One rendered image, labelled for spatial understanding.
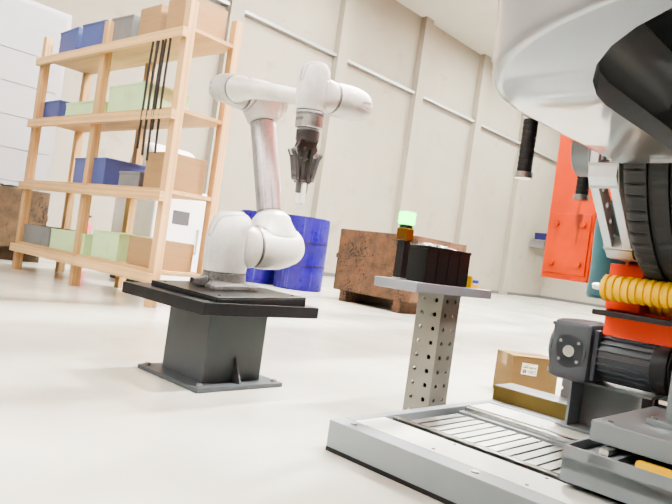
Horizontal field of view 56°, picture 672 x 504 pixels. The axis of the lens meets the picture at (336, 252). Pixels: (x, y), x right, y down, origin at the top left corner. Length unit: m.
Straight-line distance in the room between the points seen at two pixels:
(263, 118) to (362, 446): 1.39
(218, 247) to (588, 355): 1.23
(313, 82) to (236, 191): 10.11
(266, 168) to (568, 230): 1.11
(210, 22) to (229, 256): 2.65
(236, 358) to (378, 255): 4.53
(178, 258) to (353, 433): 2.96
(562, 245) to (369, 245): 4.66
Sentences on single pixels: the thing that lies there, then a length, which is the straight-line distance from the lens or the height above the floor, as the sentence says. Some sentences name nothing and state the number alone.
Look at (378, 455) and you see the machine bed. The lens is 1.58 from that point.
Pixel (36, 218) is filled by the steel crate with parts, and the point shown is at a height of 0.44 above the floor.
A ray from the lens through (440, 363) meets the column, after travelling 2.14.
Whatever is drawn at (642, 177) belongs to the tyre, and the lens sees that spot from 1.38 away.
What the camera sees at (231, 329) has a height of 0.20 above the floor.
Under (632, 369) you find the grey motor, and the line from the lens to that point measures 1.94.
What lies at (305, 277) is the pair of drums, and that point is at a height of 0.17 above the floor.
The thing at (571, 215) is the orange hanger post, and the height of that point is 0.73.
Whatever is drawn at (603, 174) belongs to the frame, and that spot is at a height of 0.74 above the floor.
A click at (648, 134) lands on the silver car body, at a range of 1.06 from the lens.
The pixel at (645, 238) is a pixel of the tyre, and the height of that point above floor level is 0.62.
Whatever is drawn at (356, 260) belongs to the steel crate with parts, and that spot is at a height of 0.46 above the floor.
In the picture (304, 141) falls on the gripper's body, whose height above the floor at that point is 0.84.
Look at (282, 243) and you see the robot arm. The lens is 2.34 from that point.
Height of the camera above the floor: 0.50
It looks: level
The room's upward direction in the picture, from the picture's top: 8 degrees clockwise
